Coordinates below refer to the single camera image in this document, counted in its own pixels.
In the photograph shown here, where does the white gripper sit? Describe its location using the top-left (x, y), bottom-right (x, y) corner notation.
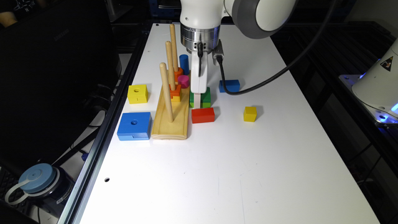
top-left (190, 51), bottom-right (208, 109)

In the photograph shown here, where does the green square block with hole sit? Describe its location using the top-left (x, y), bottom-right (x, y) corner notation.
top-left (189, 87), bottom-right (211, 108)

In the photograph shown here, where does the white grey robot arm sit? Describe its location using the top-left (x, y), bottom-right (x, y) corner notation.
top-left (180, 0), bottom-right (298, 108)

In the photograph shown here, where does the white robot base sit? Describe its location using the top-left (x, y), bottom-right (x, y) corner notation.
top-left (339, 42), bottom-right (397, 126)

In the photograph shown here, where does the red rectangular block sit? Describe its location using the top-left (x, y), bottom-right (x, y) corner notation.
top-left (192, 108), bottom-right (215, 124)

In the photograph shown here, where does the magenta cylinder block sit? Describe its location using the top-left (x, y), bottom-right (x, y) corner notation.
top-left (177, 75), bottom-right (190, 88)

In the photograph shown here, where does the orange yellow stacked block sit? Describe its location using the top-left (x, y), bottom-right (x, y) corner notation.
top-left (170, 85), bottom-right (181, 102)

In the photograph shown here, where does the blue rectangular block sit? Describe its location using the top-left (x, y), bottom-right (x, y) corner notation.
top-left (218, 80), bottom-right (240, 93)

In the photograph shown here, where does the blue cylinder block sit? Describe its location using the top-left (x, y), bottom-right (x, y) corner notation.
top-left (179, 54), bottom-right (190, 75)

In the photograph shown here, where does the yellow square block with hole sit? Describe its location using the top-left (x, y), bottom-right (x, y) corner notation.
top-left (127, 85), bottom-right (148, 104)

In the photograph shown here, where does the large blue square block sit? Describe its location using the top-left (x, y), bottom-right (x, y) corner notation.
top-left (117, 112), bottom-right (152, 141)

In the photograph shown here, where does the front wooden peg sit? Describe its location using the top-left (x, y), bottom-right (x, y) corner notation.
top-left (159, 62), bottom-right (174, 123)

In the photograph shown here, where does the wooden peg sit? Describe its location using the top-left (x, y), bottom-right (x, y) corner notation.
top-left (159, 62), bottom-right (174, 123)
top-left (165, 41), bottom-right (176, 91)
top-left (169, 24), bottom-right (178, 72)

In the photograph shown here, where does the wooden peg base board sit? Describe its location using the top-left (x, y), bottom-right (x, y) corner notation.
top-left (150, 83), bottom-right (192, 141)

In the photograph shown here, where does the small yellow cube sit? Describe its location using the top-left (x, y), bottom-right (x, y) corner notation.
top-left (244, 106), bottom-right (257, 122)

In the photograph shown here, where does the middle wooden peg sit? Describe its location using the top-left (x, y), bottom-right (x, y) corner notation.
top-left (165, 41), bottom-right (176, 91)

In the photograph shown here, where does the rear wooden peg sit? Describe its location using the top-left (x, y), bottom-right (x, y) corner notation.
top-left (169, 24), bottom-right (178, 72)

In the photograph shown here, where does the blue lid water bottle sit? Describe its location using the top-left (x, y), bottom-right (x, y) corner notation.
top-left (4, 163), bottom-right (75, 218)

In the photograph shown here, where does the orange ring block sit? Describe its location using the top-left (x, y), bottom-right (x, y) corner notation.
top-left (174, 67), bottom-right (183, 84)

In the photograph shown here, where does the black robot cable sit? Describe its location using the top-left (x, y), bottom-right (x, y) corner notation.
top-left (214, 0), bottom-right (338, 96)

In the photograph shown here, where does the aluminium table frame rail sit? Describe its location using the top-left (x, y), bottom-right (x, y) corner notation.
top-left (58, 22), bottom-right (152, 224)

